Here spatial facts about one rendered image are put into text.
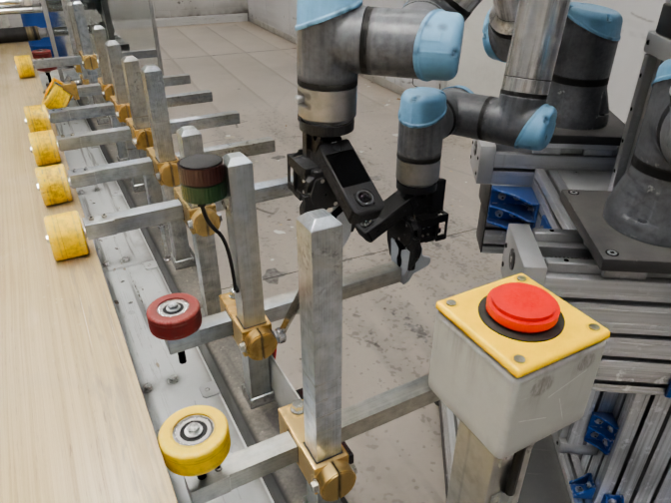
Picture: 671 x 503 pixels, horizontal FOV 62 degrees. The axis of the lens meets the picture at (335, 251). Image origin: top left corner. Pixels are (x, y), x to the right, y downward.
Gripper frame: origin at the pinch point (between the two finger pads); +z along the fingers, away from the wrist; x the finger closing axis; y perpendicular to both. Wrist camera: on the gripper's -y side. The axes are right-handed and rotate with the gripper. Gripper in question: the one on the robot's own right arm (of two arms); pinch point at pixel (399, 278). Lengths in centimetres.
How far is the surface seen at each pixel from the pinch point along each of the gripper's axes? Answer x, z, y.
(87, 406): -15, -7, -57
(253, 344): -8.5, -3.2, -32.9
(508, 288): -54, -41, -31
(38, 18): 666, 34, -31
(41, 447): -19, -7, -62
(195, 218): 16.8, -13.5, -33.3
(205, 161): -4.4, -32.1, -35.6
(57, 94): 121, -13, -47
